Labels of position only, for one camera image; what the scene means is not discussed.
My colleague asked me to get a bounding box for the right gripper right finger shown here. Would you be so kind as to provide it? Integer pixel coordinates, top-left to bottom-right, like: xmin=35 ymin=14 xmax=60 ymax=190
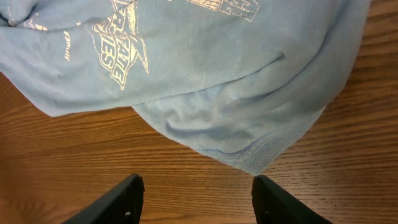
xmin=251 ymin=175 xmax=331 ymax=224

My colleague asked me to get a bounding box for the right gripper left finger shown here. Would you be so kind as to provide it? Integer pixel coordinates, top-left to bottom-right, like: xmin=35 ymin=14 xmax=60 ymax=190
xmin=64 ymin=174 xmax=145 ymax=224

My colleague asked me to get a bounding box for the light blue printed t-shirt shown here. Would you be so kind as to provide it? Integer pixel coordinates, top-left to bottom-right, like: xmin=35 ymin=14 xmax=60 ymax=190
xmin=1 ymin=0 xmax=370 ymax=175

